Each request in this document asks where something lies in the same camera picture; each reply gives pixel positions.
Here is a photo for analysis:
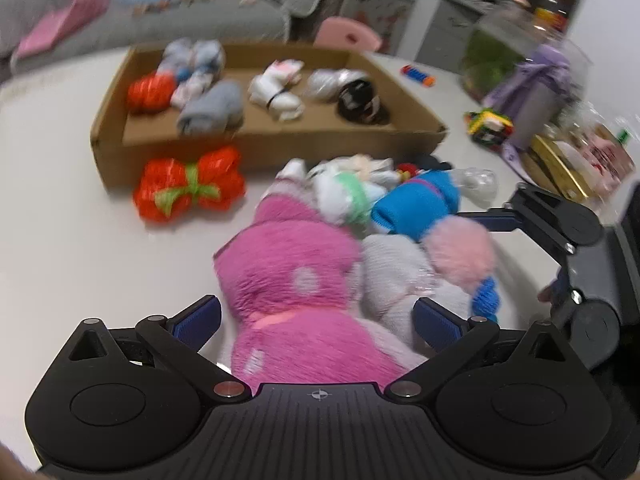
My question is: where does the refrigerator with floral stickers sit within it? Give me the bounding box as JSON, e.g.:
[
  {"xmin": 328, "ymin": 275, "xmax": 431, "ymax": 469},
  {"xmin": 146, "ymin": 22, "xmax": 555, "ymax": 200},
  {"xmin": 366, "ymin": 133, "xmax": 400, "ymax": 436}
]
[{"xmin": 345, "ymin": 0, "xmax": 452, "ymax": 57}]

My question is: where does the small orange bag bundle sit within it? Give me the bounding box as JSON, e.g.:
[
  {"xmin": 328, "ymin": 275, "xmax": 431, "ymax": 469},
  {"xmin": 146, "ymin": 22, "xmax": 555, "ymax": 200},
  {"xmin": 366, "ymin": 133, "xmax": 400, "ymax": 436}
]
[{"xmin": 127, "ymin": 73, "xmax": 177, "ymax": 114}]

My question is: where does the colourful block toy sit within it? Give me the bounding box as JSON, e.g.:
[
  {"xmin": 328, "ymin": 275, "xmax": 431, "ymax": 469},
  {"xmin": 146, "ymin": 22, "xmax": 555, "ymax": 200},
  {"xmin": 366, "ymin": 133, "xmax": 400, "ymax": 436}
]
[{"xmin": 464, "ymin": 107, "xmax": 516, "ymax": 154}]

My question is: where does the grey cabinet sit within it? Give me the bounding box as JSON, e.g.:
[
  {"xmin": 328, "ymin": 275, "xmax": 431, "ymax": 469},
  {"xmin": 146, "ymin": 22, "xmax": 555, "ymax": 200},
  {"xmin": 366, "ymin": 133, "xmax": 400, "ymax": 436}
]
[{"xmin": 415, "ymin": 0, "xmax": 598, "ymax": 66}]

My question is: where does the clear plastic bag bundle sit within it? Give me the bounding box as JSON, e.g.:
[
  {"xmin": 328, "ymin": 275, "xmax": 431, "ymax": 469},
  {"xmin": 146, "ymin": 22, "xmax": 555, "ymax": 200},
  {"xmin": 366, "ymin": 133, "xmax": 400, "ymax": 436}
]
[
  {"xmin": 305, "ymin": 67, "xmax": 370, "ymax": 104},
  {"xmin": 449, "ymin": 167, "xmax": 499, "ymax": 207}
]

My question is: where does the orange blue toy brick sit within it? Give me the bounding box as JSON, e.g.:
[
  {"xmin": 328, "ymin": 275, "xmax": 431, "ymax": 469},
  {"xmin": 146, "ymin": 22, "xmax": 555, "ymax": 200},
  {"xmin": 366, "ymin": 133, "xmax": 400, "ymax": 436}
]
[{"xmin": 399, "ymin": 63, "xmax": 437, "ymax": 86}]

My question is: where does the gold box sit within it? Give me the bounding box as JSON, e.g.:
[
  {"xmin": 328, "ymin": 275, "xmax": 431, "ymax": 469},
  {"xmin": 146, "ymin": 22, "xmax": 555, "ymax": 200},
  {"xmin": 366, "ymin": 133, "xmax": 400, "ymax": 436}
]
[{"xmin": 529, "ymin": 132, "xmax": 602, "ymax": 202}]

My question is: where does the orange bag bundle green tie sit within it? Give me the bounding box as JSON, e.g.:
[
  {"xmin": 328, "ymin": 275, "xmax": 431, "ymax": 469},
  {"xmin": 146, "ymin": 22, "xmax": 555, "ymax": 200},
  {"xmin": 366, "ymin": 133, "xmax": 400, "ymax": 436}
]
[{"xmin": 133, "ymin": 145, "xmax": 246, "ymax": 224}]

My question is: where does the purple cloth bag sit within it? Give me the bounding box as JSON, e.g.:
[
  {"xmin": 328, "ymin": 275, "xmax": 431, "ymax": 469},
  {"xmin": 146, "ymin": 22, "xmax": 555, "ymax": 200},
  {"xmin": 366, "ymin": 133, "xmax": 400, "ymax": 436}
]
[{"xmin": 481, "ymin": 43, "xmax": 574, "ymax": 147}]

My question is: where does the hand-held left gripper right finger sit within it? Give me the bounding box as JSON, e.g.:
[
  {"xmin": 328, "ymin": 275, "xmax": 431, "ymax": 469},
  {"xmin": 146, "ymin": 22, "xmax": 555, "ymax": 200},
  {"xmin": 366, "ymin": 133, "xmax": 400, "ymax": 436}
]
[{"xmin": 384, "ymin": 297, "xmax": 568, "ymax": 403}]

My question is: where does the glass fish bowl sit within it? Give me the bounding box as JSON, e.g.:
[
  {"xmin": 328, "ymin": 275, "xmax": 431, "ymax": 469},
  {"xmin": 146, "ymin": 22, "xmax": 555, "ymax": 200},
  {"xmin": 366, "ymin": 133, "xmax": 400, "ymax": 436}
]
[{"xmin": 459, "ymin": 12, "xmax": 553, "ymax": 107}]

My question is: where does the black bundle with red trim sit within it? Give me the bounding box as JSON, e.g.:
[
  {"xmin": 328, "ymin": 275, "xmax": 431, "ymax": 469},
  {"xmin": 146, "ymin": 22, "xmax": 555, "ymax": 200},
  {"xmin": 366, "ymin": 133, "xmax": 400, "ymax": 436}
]
[{"xmin": 395, "ymin": 154, "xmax": 454, "ymax": 181}]

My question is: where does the white bundle with black band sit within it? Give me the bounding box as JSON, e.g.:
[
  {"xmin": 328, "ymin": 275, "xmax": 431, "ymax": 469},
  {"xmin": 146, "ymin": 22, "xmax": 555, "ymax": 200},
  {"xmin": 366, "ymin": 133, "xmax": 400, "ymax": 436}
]
[{"xmin": 248, "ymin": 59, "xmax": 305, "ymax": 122}]

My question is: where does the pink fluffy pompom bundle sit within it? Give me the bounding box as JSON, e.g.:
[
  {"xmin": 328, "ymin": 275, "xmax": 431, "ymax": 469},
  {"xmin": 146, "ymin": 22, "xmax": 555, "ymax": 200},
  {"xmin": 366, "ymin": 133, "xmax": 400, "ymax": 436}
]
[{"xmin": 424, "ymin": 220, "xmax": 496, "ymax": 292}]

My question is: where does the blue knit bundle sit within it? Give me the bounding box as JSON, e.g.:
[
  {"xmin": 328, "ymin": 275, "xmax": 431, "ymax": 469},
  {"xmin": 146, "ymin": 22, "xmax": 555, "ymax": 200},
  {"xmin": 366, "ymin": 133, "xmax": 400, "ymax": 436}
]
[{"xmin": 370, "ymin": 170, "xmax": 460, "ymax": 247}]

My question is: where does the white desktop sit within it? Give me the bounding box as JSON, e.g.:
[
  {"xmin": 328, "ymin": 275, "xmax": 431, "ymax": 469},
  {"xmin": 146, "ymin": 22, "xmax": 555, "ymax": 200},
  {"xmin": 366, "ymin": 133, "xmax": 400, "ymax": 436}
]
[{"xmin": 0, "ymin": 45, "xmax": 640, "ymax": 480}]

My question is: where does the pink plastic chair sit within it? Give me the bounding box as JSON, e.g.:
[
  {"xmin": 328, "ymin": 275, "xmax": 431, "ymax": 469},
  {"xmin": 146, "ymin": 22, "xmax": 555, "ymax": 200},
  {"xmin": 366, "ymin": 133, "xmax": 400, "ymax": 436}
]
[{"xmin": 314, "ymin": 16, "xmax": 384, "ymax": 54}]

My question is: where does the white bundle green fuzzy band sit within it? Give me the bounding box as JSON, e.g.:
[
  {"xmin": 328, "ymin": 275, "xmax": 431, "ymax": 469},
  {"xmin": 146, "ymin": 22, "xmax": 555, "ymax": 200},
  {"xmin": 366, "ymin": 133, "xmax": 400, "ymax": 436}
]
[{"xmin": 276, "ymin": 158, "xmax": 383, "ymax": 227}]

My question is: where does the grey sofa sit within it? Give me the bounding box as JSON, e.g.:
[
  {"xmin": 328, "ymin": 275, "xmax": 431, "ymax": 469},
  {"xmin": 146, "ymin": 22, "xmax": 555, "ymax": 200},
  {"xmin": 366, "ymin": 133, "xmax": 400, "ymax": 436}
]
[{"xmin": 0, "ymin": 0, "xmax": 347, "ymax": 77}]

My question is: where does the pale blue white bundle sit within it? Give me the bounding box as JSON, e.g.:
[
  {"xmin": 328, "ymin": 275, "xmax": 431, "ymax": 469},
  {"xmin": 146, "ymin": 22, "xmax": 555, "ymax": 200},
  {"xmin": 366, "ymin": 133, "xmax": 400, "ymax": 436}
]
[{"xmin": 159, "ymin": 38, "xmax": 227, "ymax": 107}]

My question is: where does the pale grey bundle blue cord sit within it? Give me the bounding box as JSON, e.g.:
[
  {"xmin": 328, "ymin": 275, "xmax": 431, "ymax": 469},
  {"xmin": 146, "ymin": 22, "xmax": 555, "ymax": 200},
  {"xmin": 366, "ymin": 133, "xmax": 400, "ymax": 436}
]
[{"xmin": 360, "ymin": 234, "xmax": 502, "ymax": 348}]

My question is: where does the brown cardboard box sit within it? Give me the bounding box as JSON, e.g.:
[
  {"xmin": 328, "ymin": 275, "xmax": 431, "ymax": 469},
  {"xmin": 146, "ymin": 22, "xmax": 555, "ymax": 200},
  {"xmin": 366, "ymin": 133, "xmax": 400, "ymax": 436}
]
[{"xmin": 90, "ymin": 41, "xmax": 449, "ymax": 192}]

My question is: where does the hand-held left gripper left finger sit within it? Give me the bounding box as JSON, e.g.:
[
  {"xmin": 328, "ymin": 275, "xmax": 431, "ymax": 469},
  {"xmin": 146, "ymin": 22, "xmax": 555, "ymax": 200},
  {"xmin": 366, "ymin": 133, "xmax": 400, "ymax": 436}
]
[{"xmin": 65, "ymin": 294, "xmax": 252, "ymax": 403}]

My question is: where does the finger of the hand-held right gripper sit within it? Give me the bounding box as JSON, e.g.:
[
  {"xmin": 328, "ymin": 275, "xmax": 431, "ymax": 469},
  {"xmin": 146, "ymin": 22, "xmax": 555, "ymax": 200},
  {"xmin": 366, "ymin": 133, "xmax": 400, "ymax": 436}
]
[{"xmin": 452, "ymin": 185, "xmax": 546, "ymax": 248}]

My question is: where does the white bundle with red string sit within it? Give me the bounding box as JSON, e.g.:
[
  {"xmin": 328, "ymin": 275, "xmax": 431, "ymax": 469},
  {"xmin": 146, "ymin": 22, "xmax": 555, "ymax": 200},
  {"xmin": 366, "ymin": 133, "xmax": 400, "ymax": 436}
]
[{"xmin": 327, "ymin": 155, "xmax": 401, "ymax": 186}]

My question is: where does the pink fuzzy dotted garment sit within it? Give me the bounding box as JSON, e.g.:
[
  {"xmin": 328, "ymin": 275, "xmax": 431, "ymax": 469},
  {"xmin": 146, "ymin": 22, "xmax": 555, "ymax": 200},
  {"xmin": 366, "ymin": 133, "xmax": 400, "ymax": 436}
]
[{"xmin": 213, "ymin": 194, "xmax": 428, "ymax": 397}]

